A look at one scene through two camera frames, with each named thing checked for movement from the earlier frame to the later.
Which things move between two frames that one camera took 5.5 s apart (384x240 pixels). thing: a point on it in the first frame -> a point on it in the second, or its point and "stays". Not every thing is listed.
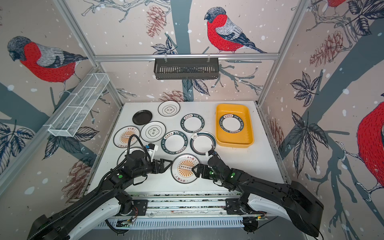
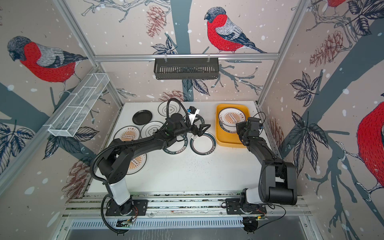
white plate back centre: x=169 y=108 stays
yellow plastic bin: x=233 y=126 stays
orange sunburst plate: x=122 y=136 stays
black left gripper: x=156 y=169 -> x=199 y=132
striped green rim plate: x=200 y=143 stays
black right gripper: x=205 y=168 -> x=240 y=126
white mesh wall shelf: x=79 y=105 stays
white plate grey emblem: x=153 y=131 stays
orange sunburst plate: x=181 y=168 -> x=230 y=116
